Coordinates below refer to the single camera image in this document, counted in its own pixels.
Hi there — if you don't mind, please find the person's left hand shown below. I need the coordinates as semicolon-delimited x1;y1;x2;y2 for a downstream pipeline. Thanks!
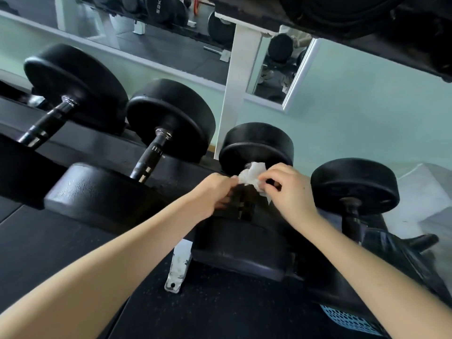
190;172;239;221

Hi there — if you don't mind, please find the person's right hand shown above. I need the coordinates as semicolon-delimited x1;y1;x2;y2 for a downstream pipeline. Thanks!
258;162;320;234

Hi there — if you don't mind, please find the white wet wipe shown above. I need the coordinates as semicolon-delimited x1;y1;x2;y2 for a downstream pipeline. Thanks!
237;161;273;205

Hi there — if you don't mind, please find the black dumbbell white lettering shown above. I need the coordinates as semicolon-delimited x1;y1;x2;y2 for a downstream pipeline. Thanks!
192;122;305;283

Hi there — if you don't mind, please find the person's left forearm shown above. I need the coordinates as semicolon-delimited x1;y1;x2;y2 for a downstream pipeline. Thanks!
0;201;212;339

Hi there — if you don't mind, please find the person's right forearm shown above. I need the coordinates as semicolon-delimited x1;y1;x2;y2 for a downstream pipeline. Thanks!
293;211;452;339

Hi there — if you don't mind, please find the black dumbbell rack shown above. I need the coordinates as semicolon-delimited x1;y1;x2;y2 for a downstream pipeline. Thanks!
0;0;452;307

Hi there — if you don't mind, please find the white metal rack leg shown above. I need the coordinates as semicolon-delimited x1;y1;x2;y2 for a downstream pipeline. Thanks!
164;12;280;294

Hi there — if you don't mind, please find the black kettlebell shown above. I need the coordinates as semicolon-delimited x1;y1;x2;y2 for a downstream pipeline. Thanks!
408;234;440;251

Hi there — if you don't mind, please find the blue plastic trash basket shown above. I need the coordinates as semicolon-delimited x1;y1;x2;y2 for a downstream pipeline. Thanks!
319;304;389;338

